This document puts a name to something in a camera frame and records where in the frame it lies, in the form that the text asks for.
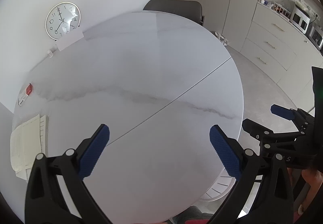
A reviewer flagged white cloth bag on floor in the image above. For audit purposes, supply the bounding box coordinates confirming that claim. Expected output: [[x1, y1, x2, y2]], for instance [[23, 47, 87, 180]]
[[215, 32, 228, 46]]

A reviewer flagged white drawer cabinet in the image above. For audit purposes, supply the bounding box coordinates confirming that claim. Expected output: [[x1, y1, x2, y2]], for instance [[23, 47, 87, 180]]
[[239, 1, 323, 83]]

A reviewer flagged person's right hand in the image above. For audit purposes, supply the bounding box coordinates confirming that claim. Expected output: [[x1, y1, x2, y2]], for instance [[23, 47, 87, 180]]
[[297, 168, 322, 215]]

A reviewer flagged white dish rack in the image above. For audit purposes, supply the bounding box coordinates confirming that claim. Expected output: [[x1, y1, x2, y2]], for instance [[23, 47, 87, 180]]
[[271, 2, 291, 19]]

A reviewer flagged small red white box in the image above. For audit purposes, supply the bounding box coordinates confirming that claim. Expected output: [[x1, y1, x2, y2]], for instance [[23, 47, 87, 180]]
[[17, 84, 33, 106]]

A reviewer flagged white paper card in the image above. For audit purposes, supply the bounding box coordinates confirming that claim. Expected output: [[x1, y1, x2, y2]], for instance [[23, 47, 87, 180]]
[[56, 28, 84, 51]]

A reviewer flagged white round trash bin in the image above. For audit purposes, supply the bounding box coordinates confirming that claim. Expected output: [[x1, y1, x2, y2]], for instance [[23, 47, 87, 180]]
[[199, 169, 236, 203]]

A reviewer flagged stack of paper documents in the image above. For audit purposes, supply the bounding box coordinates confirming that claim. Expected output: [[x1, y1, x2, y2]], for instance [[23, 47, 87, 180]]
[[10, 115, 48, 181]]

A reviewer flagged silver toaster oven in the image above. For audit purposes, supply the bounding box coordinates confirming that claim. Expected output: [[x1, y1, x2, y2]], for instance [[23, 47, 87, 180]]
[[308, 24, 322, 50]]

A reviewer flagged white microwave oven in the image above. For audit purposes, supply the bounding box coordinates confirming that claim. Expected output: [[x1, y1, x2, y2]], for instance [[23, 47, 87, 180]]
[[290, 4, 310, 34]]

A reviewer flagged dark grey chair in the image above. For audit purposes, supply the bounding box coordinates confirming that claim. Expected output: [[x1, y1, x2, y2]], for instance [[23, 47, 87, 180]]
[[144, 0, 204, 25]]

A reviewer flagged white round wall clock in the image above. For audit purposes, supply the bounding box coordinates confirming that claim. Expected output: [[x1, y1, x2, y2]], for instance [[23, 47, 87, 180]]
[[45, 2, 81, 40]]

